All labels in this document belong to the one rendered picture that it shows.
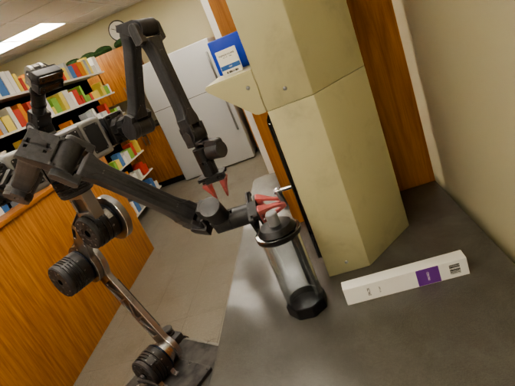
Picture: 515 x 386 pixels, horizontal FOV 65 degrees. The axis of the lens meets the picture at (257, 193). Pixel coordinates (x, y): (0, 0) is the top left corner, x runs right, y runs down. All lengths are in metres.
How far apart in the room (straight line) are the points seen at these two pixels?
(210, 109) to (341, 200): 5.08
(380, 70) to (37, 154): 0.96
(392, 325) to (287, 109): 0.52
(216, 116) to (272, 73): 5.10
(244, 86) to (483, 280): 0.67
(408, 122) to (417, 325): 0.69
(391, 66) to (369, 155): 0.36
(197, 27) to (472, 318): 6.09
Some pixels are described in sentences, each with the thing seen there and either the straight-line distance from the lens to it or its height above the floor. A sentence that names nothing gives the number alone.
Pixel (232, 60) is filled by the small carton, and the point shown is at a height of 1.54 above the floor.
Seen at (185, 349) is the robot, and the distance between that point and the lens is 2.38.
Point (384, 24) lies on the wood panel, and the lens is 1.33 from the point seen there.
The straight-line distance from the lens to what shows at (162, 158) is 6.52.
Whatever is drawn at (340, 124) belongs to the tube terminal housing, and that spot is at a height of 1.32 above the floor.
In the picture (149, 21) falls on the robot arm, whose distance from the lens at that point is 1.49.
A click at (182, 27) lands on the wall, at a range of 6.67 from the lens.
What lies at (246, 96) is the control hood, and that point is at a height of 1.46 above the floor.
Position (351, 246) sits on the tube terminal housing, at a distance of 1.08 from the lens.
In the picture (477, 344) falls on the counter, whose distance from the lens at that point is 0.88.
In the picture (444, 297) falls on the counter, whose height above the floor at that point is 0.94.
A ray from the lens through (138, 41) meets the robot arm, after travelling 1.46.
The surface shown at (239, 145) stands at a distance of 6.08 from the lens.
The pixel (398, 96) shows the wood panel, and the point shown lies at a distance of 1.36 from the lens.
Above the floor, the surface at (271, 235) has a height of 1.17.
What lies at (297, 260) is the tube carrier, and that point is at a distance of 0.93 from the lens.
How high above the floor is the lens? 1.57
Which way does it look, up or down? 20 degrees down
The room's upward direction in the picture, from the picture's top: 23 degrees counter-clockwise
